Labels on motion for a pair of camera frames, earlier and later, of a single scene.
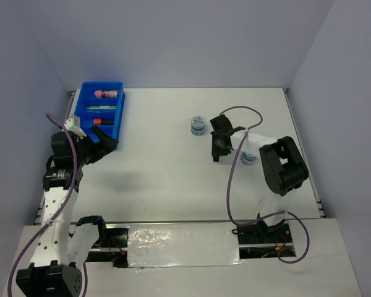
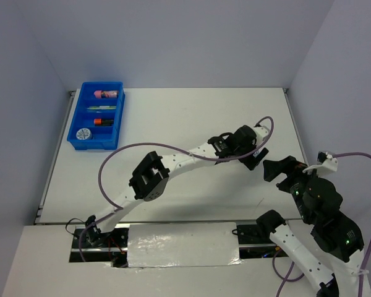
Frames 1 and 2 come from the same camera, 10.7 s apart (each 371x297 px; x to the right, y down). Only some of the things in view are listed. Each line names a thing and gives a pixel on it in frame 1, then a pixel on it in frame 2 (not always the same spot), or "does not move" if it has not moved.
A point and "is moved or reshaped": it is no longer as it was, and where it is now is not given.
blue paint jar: (198, 122) is moved or reshaped
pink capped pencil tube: (106, 94) does not move
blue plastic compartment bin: (101, 103) does not move
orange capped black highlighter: (99, 121) does not move
